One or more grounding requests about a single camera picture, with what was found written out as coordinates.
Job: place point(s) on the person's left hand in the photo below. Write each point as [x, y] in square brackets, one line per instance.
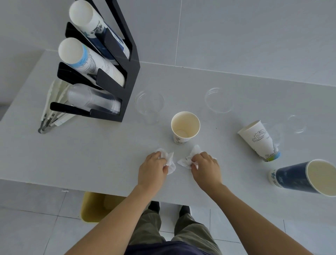
[151, 173]

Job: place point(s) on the stack of dark blue paper cups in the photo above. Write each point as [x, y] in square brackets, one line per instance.
[91, 22]

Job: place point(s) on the stack of light blue paper cups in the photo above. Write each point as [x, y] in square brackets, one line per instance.
[84, 59]

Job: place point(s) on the yellow waste bin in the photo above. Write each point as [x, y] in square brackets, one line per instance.
[97, 207]

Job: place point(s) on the black right shoe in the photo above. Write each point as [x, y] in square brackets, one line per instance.
[184, 211]

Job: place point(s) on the white tissue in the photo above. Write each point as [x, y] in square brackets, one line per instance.
[187, 160]
[170, 160]

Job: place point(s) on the olive green trousers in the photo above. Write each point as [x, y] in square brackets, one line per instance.
[189, 231]

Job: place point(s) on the person's left thumb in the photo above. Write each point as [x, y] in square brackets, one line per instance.
[165, 170]

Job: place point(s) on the black left shoe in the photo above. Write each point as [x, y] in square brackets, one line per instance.
[154, 206]

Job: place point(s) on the white paper cup green base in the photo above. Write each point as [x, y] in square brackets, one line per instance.
[259, 139]

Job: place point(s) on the person's right thumb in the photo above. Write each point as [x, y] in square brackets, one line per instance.
[194, 168]

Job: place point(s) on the person's right forearm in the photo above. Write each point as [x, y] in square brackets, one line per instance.
[252, 226]

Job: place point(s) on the stack of clear plastic cups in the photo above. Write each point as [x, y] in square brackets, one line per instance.
[91, 99]

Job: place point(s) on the dark navy shirt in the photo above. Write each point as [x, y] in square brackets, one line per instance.
[168, 248]

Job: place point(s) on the dark blue paper cup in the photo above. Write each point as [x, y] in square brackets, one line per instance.
[301, 177]

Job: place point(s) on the black shoe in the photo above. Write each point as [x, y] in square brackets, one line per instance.
[154, 206]
[184, 211]

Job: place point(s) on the person's right hand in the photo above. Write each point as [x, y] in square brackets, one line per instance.
[208, 174]

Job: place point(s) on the clear plastic cup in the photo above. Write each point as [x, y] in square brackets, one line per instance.
[296, 124]
[149, 105]
[219, 100]

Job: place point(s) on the bundle of white wrapped straws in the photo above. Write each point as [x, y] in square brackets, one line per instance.
[53, 105]

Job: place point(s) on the black cup dispenser rack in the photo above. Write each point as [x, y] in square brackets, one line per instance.
[126, 71]

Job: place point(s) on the person's left forearm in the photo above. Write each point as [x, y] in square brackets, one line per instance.
[110, 226]

